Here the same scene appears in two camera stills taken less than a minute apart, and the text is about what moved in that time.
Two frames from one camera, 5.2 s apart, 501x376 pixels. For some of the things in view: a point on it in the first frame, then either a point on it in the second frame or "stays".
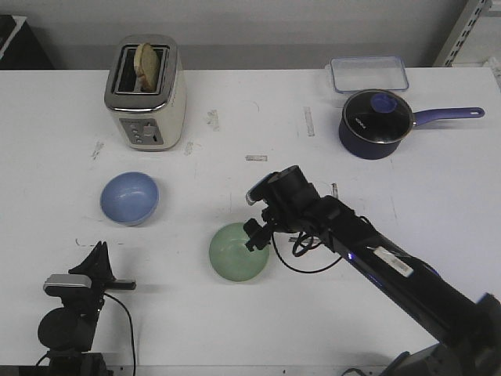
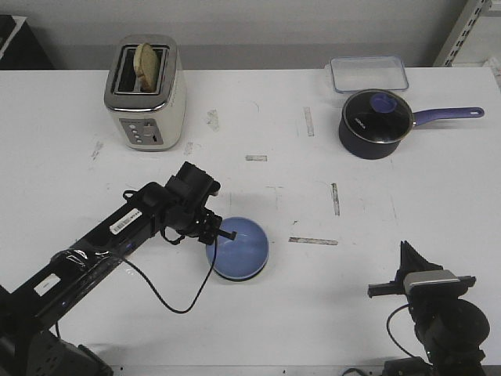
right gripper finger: [260, 240] -> [418, 262]
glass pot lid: [377, 116] stays
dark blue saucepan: [375, 123] stays
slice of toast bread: [146, 68] stays
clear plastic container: [354, 74] stays
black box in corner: [20, 47] stays
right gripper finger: [252, 228] -> [408, 258]
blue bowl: [130, 198] -> [243, 258]
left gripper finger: [92, 262] -> [213, 225]
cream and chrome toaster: [149, 121] stays
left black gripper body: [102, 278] -> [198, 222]
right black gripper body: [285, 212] -> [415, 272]
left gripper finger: [105, 260] -> [232, 236]
